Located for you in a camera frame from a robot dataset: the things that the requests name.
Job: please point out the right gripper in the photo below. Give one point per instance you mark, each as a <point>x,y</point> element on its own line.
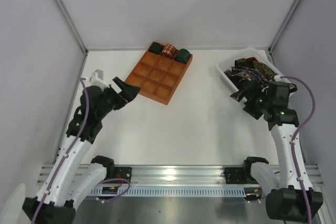
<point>252,98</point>

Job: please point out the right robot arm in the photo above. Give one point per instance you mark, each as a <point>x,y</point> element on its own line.
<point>290,195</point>

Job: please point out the navy floral tie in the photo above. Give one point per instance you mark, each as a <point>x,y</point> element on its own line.
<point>240,77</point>

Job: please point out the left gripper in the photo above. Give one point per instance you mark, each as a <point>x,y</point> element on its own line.
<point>116,97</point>

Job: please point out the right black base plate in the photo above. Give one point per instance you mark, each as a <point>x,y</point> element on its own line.
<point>234,176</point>

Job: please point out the pile of dark ties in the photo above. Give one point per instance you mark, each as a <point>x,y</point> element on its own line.
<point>252,64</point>

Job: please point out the orange wooden divided tray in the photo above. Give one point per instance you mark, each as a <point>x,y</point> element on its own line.
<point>157,76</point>

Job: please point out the white plastic basket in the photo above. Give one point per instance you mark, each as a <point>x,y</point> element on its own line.
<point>249,52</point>

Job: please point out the red patterned rolled tie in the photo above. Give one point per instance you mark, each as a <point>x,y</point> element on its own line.
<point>169,51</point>

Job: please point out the dark green rolled tie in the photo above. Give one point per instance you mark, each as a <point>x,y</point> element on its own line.
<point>156,48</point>

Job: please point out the aluminium rail frame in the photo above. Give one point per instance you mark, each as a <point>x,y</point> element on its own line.
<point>156,181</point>

